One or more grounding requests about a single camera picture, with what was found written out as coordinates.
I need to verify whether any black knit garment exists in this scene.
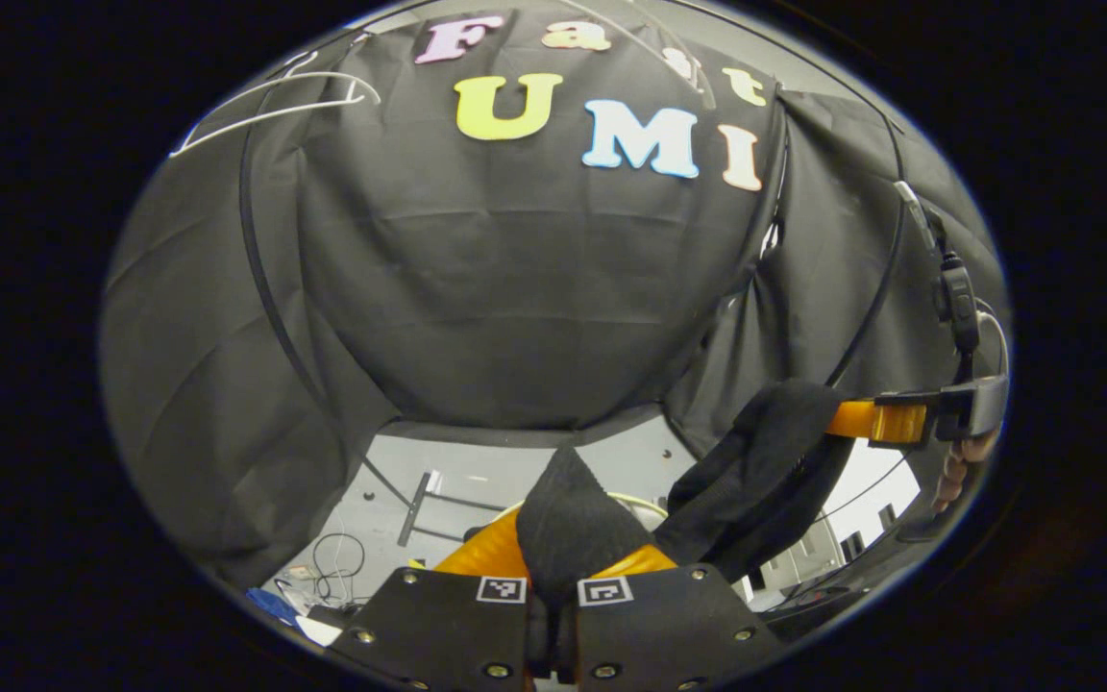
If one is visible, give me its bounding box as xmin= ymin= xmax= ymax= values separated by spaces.
xmin=515 ymin=380 xmax=857 ymax=611

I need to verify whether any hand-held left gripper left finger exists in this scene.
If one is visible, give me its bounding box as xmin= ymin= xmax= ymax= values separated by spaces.
xmin=323 ymin=505 xmax=550 ymax=692

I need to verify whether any white clothes hanger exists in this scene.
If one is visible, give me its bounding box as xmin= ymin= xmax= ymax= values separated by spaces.
xmin=553 ymin=0 xmax=720 ymax=109
xmin=169 ymin=53 xmax=381 ymax=160

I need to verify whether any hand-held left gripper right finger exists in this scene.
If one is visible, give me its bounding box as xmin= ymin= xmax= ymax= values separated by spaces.
xmin=553 ymin=543 xmax=787 ymax=692

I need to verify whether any black floor cable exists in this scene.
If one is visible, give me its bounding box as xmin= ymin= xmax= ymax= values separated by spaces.
xmin=311 ymin=531 xmax=368 ymax=605

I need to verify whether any blue cloth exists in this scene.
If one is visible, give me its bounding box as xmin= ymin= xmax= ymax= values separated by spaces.
xmin=246 ymin=586 xmax=303 ymax=624

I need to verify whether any black backdrop cloth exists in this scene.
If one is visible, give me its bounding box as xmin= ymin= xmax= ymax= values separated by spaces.
xmin=100 ymin=5 xmax=1011 ymax=587

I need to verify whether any black clothes rack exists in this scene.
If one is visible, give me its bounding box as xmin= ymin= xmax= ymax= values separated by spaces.
xmin=238 ymin=19 xmax=908 ymax=549

